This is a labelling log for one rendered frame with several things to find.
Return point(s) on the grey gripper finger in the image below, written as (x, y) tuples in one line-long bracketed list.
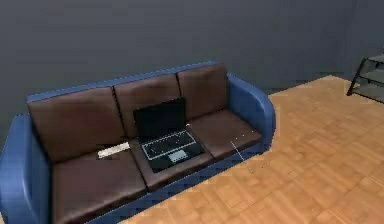
[(240, 155)]

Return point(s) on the blue sofa with brown cushions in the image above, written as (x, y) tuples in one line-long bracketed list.
[(83, 186)]

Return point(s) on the white remote control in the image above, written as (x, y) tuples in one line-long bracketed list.
[(113, 150)]

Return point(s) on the black shelf with glass boards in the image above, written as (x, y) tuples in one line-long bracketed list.
[(373, 90)]

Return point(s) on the black laptop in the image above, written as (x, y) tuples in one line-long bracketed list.
[(160, 121)]

